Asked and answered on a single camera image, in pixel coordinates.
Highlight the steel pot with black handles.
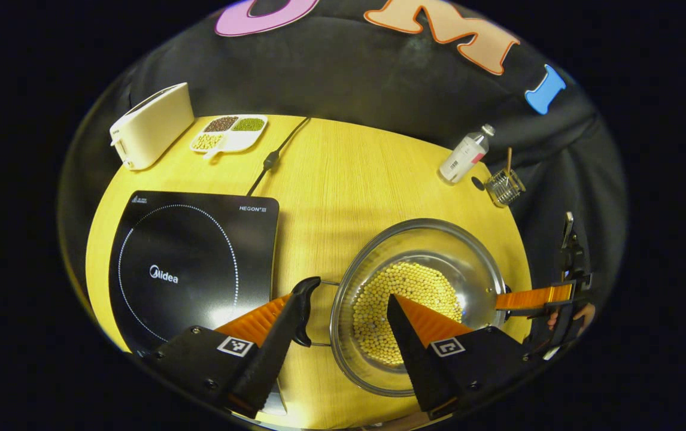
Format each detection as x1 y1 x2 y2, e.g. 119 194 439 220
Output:
291 218 508 397

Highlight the small clear glass holder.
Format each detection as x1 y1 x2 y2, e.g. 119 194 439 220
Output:
484 169 526 208

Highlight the black power cable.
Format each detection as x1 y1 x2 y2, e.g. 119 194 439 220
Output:
246 117 311 197

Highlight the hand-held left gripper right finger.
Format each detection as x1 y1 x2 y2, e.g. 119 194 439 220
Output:
386 293 550 421

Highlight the pile of yellow soybeans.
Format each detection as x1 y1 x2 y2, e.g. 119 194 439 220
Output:
352 262 463 367

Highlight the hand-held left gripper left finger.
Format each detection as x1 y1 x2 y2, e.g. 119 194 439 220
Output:
139 292 302 420

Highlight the white divided bean dish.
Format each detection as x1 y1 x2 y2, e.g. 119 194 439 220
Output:
190 114 269 160

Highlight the white plastic bottle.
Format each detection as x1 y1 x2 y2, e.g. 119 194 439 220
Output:
438 124 496 184

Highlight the white toaster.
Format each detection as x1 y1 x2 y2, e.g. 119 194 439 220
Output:
110 82 195 171

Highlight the black induction cooktop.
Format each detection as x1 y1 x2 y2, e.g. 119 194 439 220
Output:
108 190 289 416

